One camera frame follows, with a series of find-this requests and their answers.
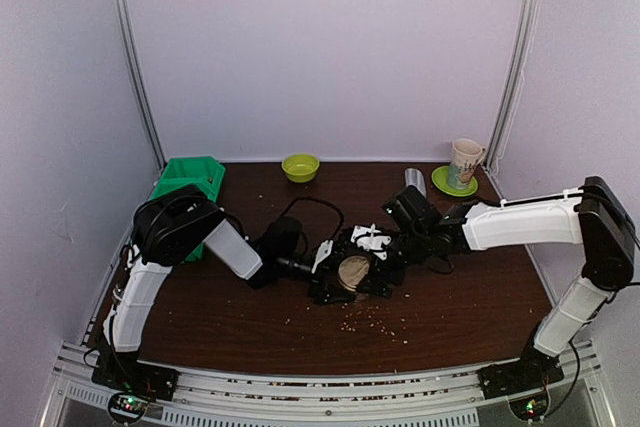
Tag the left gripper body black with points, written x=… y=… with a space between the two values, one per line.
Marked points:
x=322 y=270

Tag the right aluminium frame post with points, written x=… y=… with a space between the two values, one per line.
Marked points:
x=513 y=85

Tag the aluminium frame post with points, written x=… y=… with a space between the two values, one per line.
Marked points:
x=513 y=85
x=136 y=78

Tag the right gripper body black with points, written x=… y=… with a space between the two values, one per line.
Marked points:
x=413 y=248

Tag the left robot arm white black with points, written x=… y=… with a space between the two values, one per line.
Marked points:
x=123 y=328

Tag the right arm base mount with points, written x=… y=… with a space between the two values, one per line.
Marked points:
x=524 y=384

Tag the patterned ceramic mug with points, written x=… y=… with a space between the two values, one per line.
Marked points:
x=466 y=155

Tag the green three-compartment candy bin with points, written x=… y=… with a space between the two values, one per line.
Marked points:
x=182 y=210

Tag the left aluminium frame post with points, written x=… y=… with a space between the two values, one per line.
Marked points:
x=136 y=78

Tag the small green bowl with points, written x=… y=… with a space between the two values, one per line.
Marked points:
x=300 y=168

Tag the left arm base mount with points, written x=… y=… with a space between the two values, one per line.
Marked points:
x=135 y=389

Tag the green saucer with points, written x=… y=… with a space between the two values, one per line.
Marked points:
x=449 y=184

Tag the metal scoop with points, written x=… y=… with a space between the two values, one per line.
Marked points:
x=414 y=177

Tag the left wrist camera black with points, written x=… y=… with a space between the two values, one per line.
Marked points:
x=281 y=237

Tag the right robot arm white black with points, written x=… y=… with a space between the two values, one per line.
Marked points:
x=590 y=216

